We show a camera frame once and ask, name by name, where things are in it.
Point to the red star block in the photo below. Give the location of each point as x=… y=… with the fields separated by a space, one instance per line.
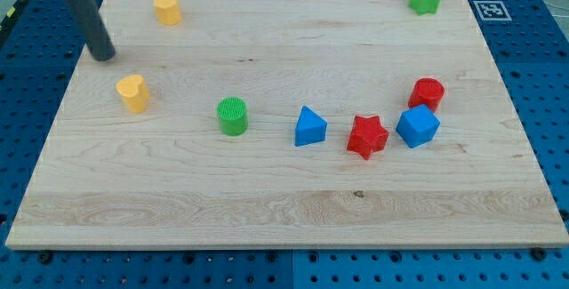
x=367 y=136

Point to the yellow hexagon block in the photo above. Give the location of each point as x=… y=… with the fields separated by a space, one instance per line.
x=168 y=11

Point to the blue cube block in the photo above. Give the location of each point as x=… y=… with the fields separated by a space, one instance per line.
x=417 y=126

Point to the red cylinder block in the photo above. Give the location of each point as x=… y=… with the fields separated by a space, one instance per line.
x=427 y=91

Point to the light wooden board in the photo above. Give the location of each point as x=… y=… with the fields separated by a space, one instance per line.
x=169 y=179

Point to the yellow heart block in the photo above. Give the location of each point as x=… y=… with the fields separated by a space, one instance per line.
x=134 y=92

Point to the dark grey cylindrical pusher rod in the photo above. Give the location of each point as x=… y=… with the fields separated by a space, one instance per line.
x=91 y=25

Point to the white fiducial marker tag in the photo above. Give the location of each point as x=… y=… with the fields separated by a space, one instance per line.
x=492 y=10

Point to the blue triangle block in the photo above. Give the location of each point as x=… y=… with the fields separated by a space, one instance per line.
x=310 y=128

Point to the green cylinder block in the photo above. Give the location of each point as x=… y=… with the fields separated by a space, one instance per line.
x=232 y=114

